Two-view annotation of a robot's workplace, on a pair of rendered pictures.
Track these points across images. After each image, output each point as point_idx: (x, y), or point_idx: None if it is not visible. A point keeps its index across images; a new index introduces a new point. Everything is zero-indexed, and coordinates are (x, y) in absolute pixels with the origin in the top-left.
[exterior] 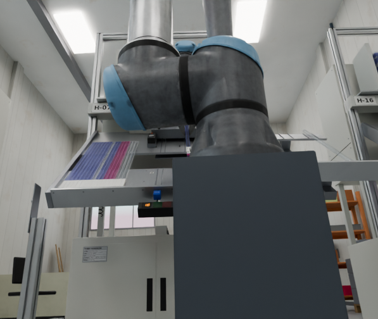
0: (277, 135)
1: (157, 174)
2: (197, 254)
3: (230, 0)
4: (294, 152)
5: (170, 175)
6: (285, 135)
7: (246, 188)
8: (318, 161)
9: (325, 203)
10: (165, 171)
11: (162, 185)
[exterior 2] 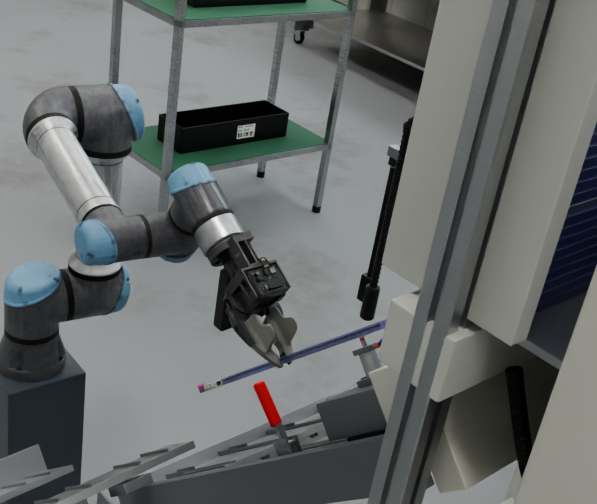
0: (91, 484)
1: (316, 420)
2: None
3: (49, 172)
4: None
5: (293, 431)
6: (66, 496)
7: None
8: None
9: None
10: (314, 424)
11: (260, 425)
